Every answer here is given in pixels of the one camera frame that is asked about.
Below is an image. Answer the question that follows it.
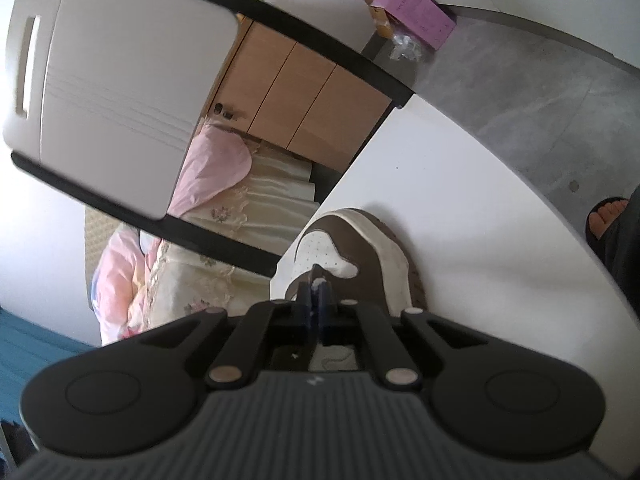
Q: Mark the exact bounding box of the pastel pink quilt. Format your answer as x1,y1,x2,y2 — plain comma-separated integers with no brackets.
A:
90,227,161,346

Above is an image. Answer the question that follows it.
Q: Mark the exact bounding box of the clear plastic bag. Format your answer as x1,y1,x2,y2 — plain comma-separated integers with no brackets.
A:
390,34,421,61

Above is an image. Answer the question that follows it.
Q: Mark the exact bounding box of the white shoelace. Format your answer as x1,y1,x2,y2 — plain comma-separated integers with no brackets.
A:
309,262,326,321

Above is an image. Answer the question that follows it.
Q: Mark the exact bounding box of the white chair with black frame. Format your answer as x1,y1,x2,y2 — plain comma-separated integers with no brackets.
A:
2,0,640,461

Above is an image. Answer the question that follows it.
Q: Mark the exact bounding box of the pink cardboard box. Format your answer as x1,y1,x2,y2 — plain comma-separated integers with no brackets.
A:
370,0,457,51

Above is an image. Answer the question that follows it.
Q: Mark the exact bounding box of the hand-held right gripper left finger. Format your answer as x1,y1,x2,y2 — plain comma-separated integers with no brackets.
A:
141,280,317,391

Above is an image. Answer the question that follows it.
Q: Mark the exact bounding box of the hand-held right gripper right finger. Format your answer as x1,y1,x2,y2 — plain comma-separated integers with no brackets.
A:
316,280,488,391

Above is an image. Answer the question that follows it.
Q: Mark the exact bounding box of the bed with cream floral bedspread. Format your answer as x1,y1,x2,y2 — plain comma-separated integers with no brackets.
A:
82,140,321,346

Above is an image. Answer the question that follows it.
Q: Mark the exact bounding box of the white and brown sneaker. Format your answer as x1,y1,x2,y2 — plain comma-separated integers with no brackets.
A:
282,208,428,371

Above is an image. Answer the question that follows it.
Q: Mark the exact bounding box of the wooden nightstand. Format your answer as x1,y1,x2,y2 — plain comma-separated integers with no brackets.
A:
205,15,393,171

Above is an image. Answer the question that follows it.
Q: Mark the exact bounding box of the pink cloth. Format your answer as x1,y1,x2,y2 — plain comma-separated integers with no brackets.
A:
167,124,253,218

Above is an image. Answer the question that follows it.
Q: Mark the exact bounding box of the person's foot in dark sandal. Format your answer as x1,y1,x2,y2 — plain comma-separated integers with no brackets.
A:
585,196,631,261

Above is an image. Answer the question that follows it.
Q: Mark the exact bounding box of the teal curtain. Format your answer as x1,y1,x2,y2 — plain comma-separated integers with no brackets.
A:
0,310,96,426

